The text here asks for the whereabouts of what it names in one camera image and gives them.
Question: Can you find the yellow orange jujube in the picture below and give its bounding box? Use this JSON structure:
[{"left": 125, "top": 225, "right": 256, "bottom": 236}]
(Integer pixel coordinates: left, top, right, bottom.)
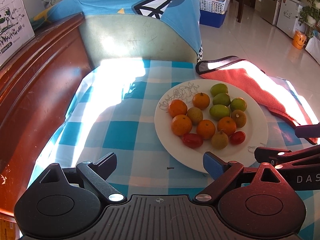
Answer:
[{"left": 211, "top": 131, "right": 229, "bottom": 150}]

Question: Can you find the red cherry tomato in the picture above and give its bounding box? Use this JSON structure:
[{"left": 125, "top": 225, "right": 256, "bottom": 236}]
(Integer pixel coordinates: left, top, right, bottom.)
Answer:
[
  {"left": 182, "top": 133, "right": 203, "bottom": 148},
  {"left": 229, "top": 131, "right": 246, "bottom": 145}
]

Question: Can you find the orange mandarin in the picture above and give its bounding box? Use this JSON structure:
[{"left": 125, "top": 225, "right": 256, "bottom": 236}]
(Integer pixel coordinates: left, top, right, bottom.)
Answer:
[
  {"left": 171, "top": 114, "right": 193, "bottom": 137},
  {"left": 193, "top": 93, "right": 210, "bottom": 110},
  {"left": 168, "top": 99, "right": 188, "bottom": 118},
  {"left": 217, "top": 116, "right": 237, "bottom": 137},
  {"left": 196, "top": 119, "right": 216, "bottom": 140}
]

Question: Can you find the yellow brown jujube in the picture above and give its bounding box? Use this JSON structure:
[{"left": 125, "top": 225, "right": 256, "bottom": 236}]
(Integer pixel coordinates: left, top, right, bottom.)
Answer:
[{"left": 231, "top": 109, "right": 247, "bottom": 128}]

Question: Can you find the yellow green jujube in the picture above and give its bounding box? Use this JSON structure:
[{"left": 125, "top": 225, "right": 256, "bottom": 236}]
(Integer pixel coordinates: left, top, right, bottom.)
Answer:
[{"left": 187, "top": 107, "right": 203, "bottom": 126}]

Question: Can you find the red fleece cloth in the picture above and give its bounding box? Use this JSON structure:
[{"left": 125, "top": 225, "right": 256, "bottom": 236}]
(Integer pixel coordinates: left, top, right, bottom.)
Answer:
[{"left": 195, "top": 56, "right": 317, "bottom": 128}]

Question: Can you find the white floral plate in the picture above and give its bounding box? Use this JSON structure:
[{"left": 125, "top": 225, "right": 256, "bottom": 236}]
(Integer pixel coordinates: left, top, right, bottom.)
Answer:
[{"left": 154, "top": 80, "right": 268, "bottom": 172}]

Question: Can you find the blue checkered tablecloth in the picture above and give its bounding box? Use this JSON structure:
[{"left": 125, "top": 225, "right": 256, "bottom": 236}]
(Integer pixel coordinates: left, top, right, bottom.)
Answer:
[{"left": 27, "top": 58, "right": 320, "bottom": 240}]

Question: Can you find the white tv cabinet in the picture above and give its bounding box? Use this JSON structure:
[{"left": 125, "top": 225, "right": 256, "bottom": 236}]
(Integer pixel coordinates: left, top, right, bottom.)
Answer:
[{"left": 305, "top": 36, "right": 320, "bottom": 64}]

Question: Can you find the orange smiley bucket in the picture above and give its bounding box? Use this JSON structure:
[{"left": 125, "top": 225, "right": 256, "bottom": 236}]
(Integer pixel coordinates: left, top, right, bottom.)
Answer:
[{"left": 292, "top": 30, "right": 306, "bottom": 50}]

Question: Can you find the brown cardboard box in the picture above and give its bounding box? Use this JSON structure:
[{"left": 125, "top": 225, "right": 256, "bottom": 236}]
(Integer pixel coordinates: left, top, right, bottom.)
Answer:
[{"left": 0, "top": 219, "right": 16, "bottom": 240}]

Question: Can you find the small white freezer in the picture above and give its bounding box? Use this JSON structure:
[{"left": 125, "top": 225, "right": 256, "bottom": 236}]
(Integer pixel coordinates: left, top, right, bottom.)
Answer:
[{"left": 276, "top": 0, "right": 306, "bottom": 38}]

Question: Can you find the potted green plant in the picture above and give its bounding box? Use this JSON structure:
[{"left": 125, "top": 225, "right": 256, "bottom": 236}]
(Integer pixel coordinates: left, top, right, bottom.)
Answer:
[{"left": 298, "top": 0, "right": 319, "bottom": 39}]

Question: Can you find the green sofa armrest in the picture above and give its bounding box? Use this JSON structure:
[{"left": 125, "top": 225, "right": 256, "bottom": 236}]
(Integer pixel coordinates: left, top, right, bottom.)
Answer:
[{"left": 79, "top": 14, "right": 197, "bottom": 68}]

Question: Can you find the blue storage bin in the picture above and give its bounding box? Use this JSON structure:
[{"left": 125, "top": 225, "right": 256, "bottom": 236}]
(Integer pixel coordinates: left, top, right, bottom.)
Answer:
[{"left": 200, "top": 10, "right": 226, "bottom": 28}]

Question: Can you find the white plastic basket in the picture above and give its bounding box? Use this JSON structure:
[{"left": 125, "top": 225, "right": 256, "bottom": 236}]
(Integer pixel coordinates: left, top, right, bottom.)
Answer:
[{"left": 200, "top": 0, "right": 231, "bottom": 15}]

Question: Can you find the white milk carton box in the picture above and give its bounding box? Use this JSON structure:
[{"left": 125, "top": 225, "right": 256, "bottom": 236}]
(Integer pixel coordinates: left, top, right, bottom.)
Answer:
[{"left": 0, "top": 0, "right": 35, "bottom": 66}]

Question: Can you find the blue sailboat blanket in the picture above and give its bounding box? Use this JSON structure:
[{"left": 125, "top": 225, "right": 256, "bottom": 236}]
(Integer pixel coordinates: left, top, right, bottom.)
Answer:
[{"left": 30, "top": 0, "right": 202, "bottom": 59}]

